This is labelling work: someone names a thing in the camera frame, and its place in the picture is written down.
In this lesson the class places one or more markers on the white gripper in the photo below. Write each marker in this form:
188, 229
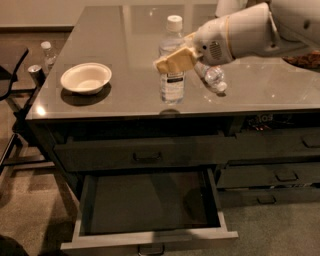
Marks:
212, 43

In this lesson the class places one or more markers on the clear blue-label water bottle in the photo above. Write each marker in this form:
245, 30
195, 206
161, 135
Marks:
172, 84

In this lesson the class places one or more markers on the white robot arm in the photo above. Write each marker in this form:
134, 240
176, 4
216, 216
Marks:
275, 28

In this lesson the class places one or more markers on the crushed clear plastic bottle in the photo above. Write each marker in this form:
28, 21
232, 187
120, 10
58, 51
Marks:
212, 77

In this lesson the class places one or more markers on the dark right middle drawer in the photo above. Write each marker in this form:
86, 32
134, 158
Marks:
268, 175

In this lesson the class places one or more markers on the dark drawer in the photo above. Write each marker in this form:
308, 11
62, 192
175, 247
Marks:
230, 199
277, 143
268, 175
96, 155

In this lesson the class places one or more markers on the dark top left drawer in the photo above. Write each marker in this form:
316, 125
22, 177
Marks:
96, 155

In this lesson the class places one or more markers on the small bottle on chair side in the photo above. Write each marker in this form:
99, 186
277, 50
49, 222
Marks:
49, 54

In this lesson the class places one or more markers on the dark top right drawer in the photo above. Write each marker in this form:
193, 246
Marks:
277, 143

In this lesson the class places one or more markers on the dark right bottom drawer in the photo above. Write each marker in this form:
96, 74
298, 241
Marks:
230, 199

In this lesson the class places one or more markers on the open middle drawer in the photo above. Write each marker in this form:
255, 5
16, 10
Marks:
149, 214

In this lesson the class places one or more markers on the white cylindrical container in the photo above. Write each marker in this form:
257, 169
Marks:
226, 7

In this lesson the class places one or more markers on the white paper bowl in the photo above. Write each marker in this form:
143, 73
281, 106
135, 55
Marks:
86, 78

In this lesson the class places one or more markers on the jar of snacks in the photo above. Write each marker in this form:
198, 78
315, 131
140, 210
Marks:
309, 61

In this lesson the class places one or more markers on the metal soda can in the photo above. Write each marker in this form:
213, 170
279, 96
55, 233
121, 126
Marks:
37, 74

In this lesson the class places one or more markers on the dark chair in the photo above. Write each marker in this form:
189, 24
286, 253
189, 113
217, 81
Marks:
20, 101

